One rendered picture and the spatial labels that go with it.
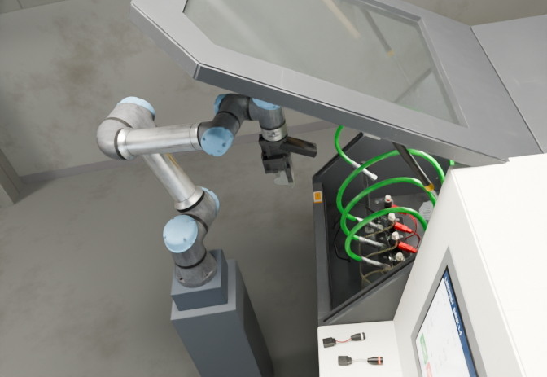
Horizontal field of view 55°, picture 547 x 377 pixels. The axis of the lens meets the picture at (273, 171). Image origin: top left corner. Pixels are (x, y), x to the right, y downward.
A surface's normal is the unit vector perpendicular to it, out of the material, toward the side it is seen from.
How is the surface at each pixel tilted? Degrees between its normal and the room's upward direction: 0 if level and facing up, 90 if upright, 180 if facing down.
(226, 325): 90
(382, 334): 0
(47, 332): 0
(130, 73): 90
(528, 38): 0
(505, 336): 76
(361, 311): 90
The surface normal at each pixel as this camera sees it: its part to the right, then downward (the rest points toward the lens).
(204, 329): 0.06, 0.64
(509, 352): -1.00, -0.06
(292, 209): -0.18, -0.75
